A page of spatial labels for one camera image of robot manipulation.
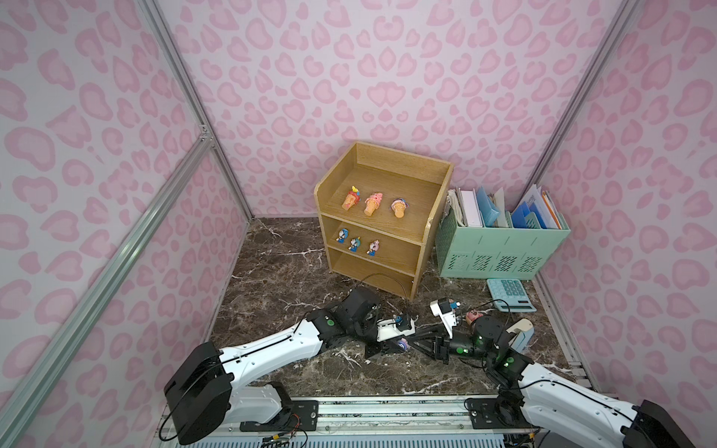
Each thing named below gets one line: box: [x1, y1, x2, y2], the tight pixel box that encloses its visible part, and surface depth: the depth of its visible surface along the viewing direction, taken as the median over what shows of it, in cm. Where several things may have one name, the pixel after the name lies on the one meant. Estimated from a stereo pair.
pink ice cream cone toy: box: [364, 192, 384, 217], surface depth 78 cm
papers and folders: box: [444, 183, 565, 229], surface depth 89 cm
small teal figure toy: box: [348, 236, 362, 252], surface depth 88 cm
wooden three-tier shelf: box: [314, 141, 454, 300], surface depth 85 cm
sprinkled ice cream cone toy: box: [341, 185, 362, 211], surface depth 80 cm
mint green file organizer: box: [435, 208, 572, 280], surface depth 89 cm
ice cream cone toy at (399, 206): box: [388, 197, 409, 219], surface depth 76 cm
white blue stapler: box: [506, 317, 535, 353], surface depth 86 cm
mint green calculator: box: [486, 278, 537, 313], surface depth 96 cm
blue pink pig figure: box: [365, 238, 380, 257], surface depth 88 cm
